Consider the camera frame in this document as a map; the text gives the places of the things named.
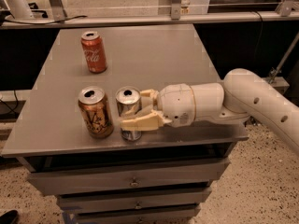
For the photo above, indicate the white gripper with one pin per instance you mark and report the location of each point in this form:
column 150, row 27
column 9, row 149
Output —
column 176, row 103

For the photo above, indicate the silver redbull can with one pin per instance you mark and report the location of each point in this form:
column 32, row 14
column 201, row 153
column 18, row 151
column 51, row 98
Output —
column 128, row 101

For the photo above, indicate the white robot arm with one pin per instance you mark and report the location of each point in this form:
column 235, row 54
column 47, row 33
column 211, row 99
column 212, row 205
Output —
column 241, row 95

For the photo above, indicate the orange lacroix can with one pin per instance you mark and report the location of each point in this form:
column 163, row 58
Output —
column 95, row 111

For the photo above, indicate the red coca-cola can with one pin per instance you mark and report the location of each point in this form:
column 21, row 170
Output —
column 93, row 49

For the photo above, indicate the grey drawer cabinet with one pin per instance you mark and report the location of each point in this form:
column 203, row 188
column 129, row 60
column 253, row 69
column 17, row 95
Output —
column 138, row 143

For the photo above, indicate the top grey drawer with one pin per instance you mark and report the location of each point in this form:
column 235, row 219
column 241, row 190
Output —
column 128, row 176

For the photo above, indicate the grey drawer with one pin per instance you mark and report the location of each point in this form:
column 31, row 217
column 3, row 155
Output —
column 133, row 200
column 139, row 216
column 128, row 176

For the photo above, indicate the bottom grey drawer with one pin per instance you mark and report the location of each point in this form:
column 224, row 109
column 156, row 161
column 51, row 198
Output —
column 139, row 216

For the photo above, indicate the middle grey drawer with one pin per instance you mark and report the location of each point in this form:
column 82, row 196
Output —
column 133, row 200

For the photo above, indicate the white pipe top left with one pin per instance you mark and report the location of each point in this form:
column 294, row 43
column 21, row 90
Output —
column 20, row 9

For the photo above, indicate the black shoe bottom left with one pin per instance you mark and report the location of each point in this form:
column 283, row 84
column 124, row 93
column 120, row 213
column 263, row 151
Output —
column 10, row 217

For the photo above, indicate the metal rail behind table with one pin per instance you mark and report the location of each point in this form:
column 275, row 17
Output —
column 87, row 22

